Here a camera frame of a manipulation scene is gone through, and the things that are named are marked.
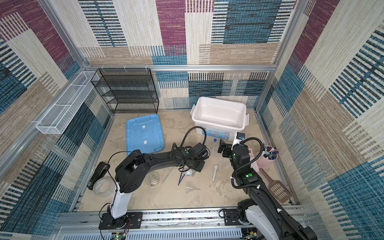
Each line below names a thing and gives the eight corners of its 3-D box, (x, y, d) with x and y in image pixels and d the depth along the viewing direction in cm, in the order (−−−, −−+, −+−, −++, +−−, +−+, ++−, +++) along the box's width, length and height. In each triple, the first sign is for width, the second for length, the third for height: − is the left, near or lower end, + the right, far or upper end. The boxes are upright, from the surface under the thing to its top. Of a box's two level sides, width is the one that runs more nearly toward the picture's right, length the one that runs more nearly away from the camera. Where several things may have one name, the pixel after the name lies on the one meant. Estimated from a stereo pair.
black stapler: (89, 189, 85) (84, 186, 81) (104, 165, 94) (100, 161, 90) (96, 191, 85) (91, 188, 81) (110, 166, 94) (106, 162, 90)
